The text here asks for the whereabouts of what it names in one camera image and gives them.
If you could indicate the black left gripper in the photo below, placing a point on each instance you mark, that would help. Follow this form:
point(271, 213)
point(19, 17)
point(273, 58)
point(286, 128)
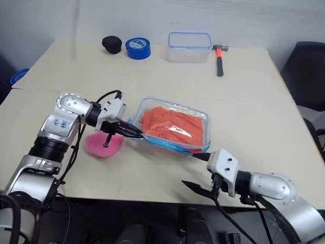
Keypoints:
point(110, 126)

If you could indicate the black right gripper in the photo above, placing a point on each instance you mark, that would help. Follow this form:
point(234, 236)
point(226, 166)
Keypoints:
point(219, 184)

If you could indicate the clear plastic zipper pouch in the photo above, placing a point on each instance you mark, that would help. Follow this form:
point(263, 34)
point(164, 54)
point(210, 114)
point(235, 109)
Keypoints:
point(162, 106)

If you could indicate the orange cloth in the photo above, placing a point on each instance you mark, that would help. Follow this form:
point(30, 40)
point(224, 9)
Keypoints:
point(175, 122)

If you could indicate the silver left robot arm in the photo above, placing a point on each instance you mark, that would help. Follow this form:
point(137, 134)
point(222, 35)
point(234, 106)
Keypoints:
point(59, 124)

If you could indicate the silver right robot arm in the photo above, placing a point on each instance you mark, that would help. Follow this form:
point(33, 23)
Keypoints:
point(279, 193)

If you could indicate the dark rounded shape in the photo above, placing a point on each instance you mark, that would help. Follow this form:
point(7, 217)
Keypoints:
point(134, 235)
point(194, 226)

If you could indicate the blue tape roll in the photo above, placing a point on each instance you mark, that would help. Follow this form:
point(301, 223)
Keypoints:
point(138, 49)

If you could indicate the black round cap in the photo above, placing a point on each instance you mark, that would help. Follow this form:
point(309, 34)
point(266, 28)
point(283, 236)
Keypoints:
point(111, 44)

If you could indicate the clear plastic storage box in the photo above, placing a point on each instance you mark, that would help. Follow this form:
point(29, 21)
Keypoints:
point(189, 48)

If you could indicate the orange and black hammer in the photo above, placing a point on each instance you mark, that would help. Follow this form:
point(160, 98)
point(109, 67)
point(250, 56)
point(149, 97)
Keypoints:
point(219, 61)

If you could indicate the blue round lid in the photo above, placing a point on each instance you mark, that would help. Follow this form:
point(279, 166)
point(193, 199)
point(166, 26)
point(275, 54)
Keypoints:
point(19, 76)

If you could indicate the black chair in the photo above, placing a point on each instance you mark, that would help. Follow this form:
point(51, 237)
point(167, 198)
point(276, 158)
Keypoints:
point(306, 76)

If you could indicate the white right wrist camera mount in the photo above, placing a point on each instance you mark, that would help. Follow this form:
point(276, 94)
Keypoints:
point(223, 165)

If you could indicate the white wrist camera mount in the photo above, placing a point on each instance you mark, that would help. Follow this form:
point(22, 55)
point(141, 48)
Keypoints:
point(113, 109)
point(223, 165)

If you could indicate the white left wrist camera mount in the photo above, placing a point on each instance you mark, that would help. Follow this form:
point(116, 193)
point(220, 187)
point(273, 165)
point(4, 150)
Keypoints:
point(113, 109)

